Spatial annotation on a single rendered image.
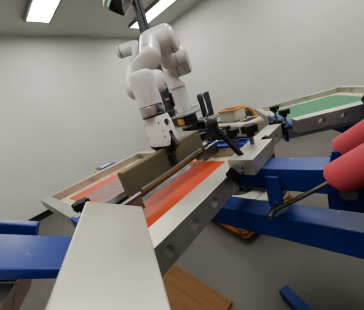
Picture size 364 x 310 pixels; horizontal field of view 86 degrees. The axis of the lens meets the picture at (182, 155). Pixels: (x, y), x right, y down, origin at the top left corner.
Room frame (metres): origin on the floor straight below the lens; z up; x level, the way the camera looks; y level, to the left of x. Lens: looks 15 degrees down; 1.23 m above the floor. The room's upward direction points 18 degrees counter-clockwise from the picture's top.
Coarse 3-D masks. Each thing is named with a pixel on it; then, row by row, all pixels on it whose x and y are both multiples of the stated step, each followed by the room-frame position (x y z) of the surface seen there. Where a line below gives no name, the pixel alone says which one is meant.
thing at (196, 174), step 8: (192, 168) 0.74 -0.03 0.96; (200, 168) 0.72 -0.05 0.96; (208, 168) 0.69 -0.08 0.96; (216, 168) 0.67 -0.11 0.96; (112, 176) 1.00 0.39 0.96; (184, 176) 0.69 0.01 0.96; (192, 176) 0.66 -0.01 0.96; (200, 176) 0.64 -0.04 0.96; (168, 184) 0.66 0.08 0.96; (176, 184) 0.64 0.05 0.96; (184, 184) 0.62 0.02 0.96; (192, 184) 0.60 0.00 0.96
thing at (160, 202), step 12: (108, 180) 0.95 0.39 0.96; (84, 192) 0.88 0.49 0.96; (96, 192) 0.82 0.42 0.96; (108, 192) 0.77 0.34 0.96; (120, 192) 0.73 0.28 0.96; (168, 192) 0.59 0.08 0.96; (180, 192) 0.57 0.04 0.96; (144, 204) 0.56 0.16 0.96; (156, 204) 0.54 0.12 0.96; (168, 204) 0.51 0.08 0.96; (144, 216) 0.49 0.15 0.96; (156, 216) 0.47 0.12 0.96
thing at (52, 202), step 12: (132, 156) 1.18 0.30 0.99; (144, 156) 1.17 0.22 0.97; (108, 168) 1.07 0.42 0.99; (120, 168) 1.11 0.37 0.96; (84, 180) 0.97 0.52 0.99; (96, 180) 1.00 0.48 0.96; (60, 192) 0.89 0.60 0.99; (72, 192) 0.92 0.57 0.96; (48, 204) 0.76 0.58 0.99; (60, 204) 0.71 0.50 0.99; (60, 216) 0.66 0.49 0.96; (72, 216) 0.56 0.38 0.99
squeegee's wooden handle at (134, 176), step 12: (192, 132) 0.72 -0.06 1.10; (180, 144) 0.66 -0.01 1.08; (192, 144) 0.70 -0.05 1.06; (156, 156) 0.58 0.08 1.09; (180, 156) 0.65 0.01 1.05; (132, 168) 0.52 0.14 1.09; (144, 168) 0.54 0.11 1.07; (156, 168) 0.57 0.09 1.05; (168, 168) 0.60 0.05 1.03; (120, 180) 0.51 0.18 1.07; (132, 180) 0.51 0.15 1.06; (144, 180) 0.53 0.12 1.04; (132, 192) 0.50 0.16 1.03
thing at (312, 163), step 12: (264, 168) 0.37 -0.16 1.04; (276, 168) 0.36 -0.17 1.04; (288, 168) 0.34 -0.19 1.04; (300, 168) 0.33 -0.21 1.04; (312, 168) 0.32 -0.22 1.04; (240, 180) 0.42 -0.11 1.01; (252, 180) 0.40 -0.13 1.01; (288, 180) 0.34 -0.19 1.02; (300, 180) 0.33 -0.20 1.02; (312, 180) 0.31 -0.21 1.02; (324, 180) 0.30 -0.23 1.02; (324, 192) 0.30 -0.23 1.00
